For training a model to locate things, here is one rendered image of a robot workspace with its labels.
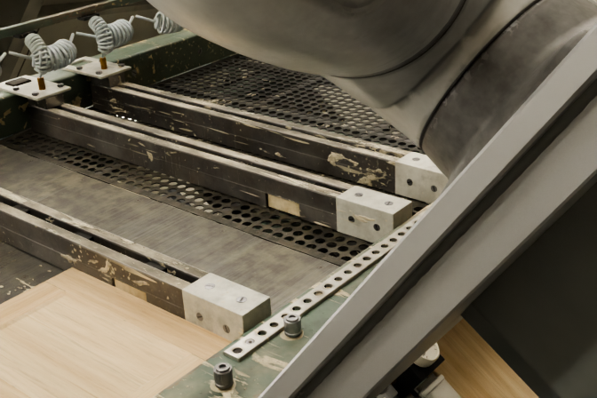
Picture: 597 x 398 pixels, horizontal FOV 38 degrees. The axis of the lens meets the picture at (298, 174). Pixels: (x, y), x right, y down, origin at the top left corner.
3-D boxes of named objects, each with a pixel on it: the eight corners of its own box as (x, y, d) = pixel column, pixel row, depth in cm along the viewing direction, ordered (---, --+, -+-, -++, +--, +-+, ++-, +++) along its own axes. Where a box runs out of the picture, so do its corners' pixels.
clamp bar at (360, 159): (444, 213, 165) (447, 92, 156) (61, 103, 236) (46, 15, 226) (470, 194, 172) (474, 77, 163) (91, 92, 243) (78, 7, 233)
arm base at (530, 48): (695, -3, 66) (636, -48, 67) (592, 48, 49) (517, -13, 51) (549, 163, 77) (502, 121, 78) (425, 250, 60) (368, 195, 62)
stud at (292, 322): (294, 341, 121) (293, 323, 120) (281, 335, 123) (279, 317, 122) (305, 333, 123) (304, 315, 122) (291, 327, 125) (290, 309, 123)
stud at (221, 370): (224, 394, 112) (222, 374, 110) (210, 386, 113) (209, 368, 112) (237, 384, 113) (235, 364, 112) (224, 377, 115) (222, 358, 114)
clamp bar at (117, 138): (386, 254, 152) (386, 126, 142) (-1, 124, 222) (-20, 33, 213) (417, 232, 159) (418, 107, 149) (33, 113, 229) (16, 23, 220)
